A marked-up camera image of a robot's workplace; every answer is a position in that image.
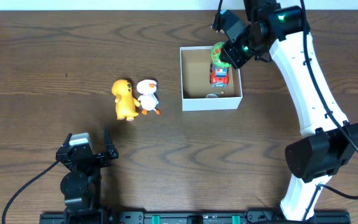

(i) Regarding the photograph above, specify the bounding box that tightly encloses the red toy truck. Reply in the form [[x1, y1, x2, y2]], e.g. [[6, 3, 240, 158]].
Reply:
[[209, 63, 229, 87]]

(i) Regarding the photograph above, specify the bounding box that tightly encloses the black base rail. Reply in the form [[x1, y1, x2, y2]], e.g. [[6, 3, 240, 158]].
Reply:
[[39, 210, 351, 224]]

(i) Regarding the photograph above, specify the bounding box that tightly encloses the white cardboard box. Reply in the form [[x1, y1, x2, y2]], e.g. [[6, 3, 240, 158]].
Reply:
[[180, 46, 242, 111]]

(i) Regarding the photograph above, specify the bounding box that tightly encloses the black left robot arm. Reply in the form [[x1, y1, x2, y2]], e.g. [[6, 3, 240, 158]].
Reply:
[[56, 129, 119, 223]]

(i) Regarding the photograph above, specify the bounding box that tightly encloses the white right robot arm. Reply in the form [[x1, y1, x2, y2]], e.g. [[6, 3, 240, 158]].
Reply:
[[211, 1, 358, 223]]

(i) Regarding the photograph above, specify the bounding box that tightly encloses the yellow duck toy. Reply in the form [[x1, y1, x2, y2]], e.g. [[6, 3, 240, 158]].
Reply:
[[111, 79, 140, 121]]

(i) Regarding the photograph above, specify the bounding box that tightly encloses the green ball with red symbols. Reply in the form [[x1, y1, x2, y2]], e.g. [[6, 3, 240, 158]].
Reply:
[[211, 42, 231, 68]]

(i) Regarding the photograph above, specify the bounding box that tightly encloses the white duck toy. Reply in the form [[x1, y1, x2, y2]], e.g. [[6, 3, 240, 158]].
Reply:
[[136, 80, 161, 115]]

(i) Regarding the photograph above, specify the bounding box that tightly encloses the wooden rattle drum toy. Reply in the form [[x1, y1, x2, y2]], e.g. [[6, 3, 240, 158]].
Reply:
[[206, 91, 224, 98]]

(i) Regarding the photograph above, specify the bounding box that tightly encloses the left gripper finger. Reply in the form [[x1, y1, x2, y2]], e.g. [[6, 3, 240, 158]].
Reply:
[[104, 128, 114, 152], [62, 133, 72, 147]]

